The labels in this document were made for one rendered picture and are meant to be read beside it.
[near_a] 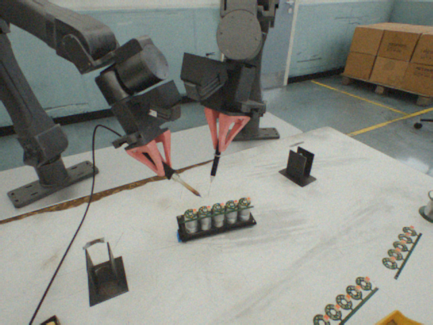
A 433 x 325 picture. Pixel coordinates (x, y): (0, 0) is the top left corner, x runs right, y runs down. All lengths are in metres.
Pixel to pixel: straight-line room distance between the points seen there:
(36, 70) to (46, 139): 2.33
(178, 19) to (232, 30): 2.78
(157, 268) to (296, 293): 0.24
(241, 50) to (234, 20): 0.04
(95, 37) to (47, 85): 2.56
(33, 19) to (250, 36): 0.35
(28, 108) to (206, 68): 0.43
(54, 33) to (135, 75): 0.14
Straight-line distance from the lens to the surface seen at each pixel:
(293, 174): 0.72
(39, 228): 0.69
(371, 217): 0.68
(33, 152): 0.70
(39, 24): 0.54
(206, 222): 0.53
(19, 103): 0.68
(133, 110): 0.47
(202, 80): 0.37
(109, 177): 0.77
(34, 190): 0.79
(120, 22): 2.99
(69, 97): 3.07
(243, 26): 0.37
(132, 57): 0.46
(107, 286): 0.53
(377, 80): 4.15
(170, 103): 0.43
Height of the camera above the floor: 1.17
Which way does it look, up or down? 34 degrees down
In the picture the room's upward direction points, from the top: straight up
